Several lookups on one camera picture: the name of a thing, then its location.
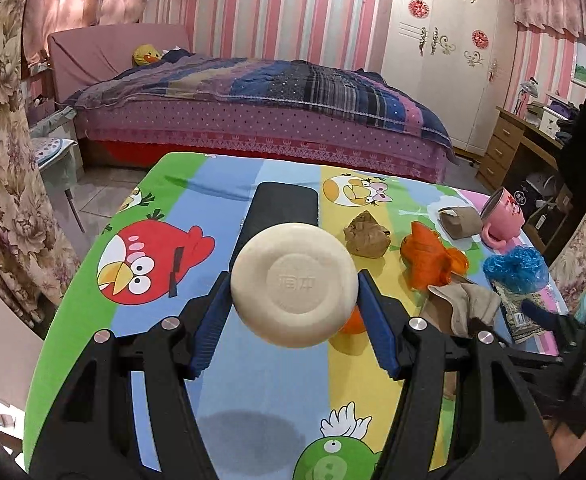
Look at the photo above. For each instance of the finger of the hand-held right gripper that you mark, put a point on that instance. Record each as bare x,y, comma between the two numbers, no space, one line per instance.
538,311

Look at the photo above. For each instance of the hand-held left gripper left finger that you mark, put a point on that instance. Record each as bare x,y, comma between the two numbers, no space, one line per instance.
213,320

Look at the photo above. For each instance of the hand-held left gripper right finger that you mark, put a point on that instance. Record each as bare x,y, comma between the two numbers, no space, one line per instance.
378,325

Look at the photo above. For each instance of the printed snack wrapper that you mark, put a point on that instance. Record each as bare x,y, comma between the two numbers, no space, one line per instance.
518,322

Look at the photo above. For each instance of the beige cloth sock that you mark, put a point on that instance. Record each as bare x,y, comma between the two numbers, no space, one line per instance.
465,307

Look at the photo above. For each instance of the round beige soap bar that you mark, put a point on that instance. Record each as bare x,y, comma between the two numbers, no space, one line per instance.
293,285

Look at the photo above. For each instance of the orange fruit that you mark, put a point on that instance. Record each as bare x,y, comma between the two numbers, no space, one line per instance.
353,322

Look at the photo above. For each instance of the blue plastic bag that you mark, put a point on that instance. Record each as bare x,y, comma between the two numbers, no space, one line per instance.
515,269

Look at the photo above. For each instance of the orange plastic wrapper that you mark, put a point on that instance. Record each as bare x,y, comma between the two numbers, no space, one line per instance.
428,255

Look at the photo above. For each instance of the crumpled brown paper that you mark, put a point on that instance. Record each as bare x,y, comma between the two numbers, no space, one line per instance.
367,236

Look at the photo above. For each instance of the pink mug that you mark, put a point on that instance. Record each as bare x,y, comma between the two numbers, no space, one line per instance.
505,217

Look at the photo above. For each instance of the cardboard tube roll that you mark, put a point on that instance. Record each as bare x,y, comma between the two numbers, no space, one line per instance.
460,222

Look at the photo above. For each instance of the appliance under desk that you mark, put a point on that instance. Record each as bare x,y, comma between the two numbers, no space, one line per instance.
538,192

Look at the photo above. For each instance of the black textured case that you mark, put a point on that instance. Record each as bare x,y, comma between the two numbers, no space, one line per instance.
283,205

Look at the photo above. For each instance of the cartoon bird printed tablecloth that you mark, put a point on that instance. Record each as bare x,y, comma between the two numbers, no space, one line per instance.
138,200

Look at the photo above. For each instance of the wooden desk with drawers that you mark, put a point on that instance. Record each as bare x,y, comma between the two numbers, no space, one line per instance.
508,145

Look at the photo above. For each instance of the white box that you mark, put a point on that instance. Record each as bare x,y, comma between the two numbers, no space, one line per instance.
553,120

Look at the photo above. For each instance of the bed with pink headboard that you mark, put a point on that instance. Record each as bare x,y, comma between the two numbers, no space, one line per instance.
273,130

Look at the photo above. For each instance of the desk lamp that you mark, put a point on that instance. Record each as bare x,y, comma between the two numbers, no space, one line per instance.
527,91

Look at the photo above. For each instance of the chair with cushion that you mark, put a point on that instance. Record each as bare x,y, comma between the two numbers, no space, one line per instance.
53,152

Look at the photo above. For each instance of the plaid patchwork blanket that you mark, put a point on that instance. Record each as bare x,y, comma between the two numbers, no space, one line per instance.
283,85

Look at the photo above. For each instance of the white wardrobe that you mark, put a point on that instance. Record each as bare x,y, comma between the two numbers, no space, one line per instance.
448,60

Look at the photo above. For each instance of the yellow duck plush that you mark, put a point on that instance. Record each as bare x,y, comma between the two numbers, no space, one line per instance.
146,55

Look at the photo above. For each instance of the pink window curtain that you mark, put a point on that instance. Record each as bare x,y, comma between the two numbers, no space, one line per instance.
83,5

